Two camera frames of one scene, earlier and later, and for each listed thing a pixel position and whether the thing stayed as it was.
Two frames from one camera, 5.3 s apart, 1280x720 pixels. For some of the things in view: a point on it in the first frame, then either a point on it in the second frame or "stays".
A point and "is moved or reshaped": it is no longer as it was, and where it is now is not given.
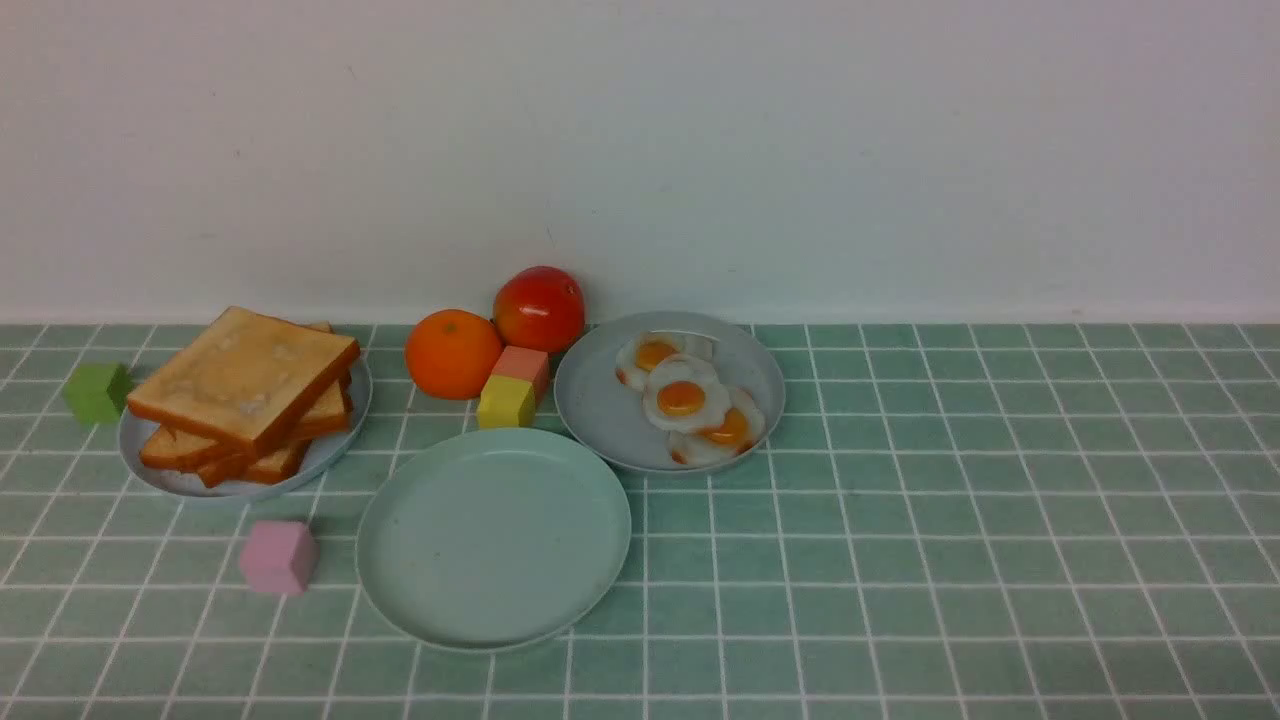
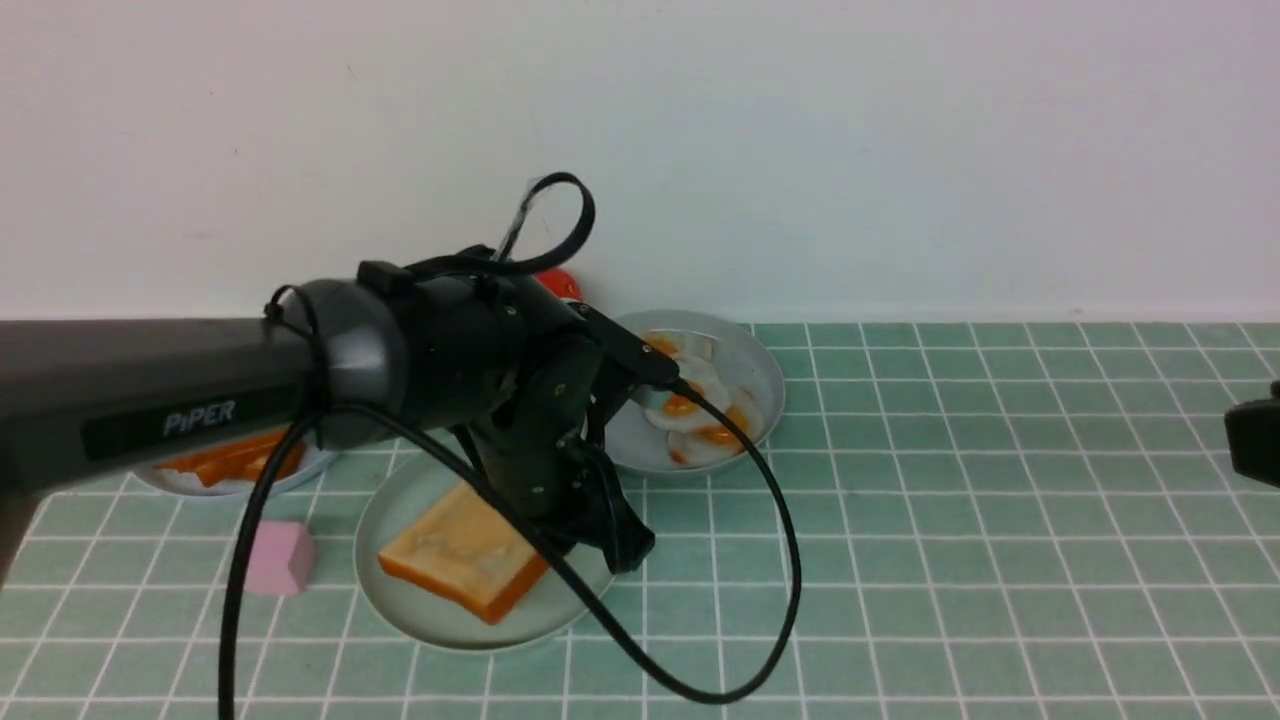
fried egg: (683, 393) stays
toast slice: (244, 379) is moved or reshaped
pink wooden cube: (279, 557) stays
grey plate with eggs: (669, 391) stays
